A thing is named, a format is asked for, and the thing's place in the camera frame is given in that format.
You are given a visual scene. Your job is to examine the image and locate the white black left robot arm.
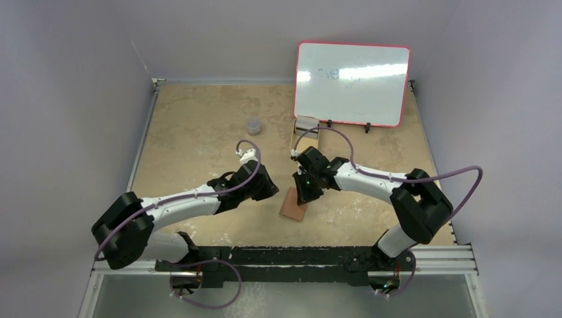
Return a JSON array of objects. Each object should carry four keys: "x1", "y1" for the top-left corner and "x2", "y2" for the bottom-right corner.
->
[{"x1": 91, "y1": 160, "x2": 279, "y2": 270}]

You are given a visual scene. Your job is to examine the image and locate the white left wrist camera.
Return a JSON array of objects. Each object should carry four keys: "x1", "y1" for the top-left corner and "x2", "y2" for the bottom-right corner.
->
[{"x1": 236, "y1": 148, "x2": 258, "y2": 165}]

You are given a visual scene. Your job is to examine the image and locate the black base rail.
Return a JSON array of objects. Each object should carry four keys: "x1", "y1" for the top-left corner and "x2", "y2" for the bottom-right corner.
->
[{"x1": 155, "y1": 246, "x2": 415, "y2": 290}]

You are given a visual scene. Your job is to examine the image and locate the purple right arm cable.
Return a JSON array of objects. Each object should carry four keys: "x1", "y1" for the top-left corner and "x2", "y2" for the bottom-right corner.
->
[{"x1": 290, "y1": 126, "x2": 484, "y2": 223}]

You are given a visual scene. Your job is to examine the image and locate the beige oval plastic tray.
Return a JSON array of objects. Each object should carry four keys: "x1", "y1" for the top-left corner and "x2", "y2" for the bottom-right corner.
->
[{"x1": 290, "y1": 115, "x2": 320, "y2": 157}]

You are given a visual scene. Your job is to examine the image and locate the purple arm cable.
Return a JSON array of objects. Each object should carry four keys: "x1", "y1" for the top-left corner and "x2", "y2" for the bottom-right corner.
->
[
  {"x1": 94, "y1": 139, "x2": 262, "y2": 262},
  {"x1": 290, "y1": 126, "x2": 484, "y2": 223}
]

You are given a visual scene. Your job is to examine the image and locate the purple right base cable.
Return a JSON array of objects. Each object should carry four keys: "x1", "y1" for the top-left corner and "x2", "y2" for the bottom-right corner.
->
[{"x1": 374, "y1": 250, "x2": 416, "y2": 299}]

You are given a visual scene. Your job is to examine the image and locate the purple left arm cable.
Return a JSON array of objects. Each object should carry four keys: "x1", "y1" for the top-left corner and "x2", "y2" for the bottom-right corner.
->
[{"x1": 94, "y1": 139, "x2": 262, "y2": 262}]

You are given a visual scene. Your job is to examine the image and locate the red framed whiteboard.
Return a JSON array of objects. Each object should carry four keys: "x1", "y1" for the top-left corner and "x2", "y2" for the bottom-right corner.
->
[{"x1": 294, "y1": 42, "x2": 411, "y2": 127}]

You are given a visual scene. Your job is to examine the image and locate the brown leather card holder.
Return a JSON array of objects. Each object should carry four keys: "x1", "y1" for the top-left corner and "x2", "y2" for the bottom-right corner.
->
[{"x1": 279, "y1": 187, "x2": 308, "y2": 222}]

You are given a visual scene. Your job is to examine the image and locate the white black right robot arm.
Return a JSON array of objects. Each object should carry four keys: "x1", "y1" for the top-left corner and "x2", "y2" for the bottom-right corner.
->
[{"x1": 291, "y1": 146, "x2": 453, "y2": 270}]

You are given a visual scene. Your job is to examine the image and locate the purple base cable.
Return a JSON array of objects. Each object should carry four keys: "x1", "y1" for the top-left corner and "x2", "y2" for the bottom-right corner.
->
[
  {"x1": 374, "y1": 250, "x2": 416, "y2": 299},
  {"x1": 169, "y1": 257, "x2": 245, "y2": 310}
]

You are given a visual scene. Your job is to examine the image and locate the stack of cards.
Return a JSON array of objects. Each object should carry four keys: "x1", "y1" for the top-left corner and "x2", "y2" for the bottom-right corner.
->
[{"x1": 294, "y1": 116, "x2": 319, "y2": 139}]

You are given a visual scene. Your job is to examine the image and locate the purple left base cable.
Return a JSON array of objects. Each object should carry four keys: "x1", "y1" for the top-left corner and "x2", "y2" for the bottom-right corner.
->
[{"x1": 169, "y1": 257, "x2": 245, "y2": 310}]

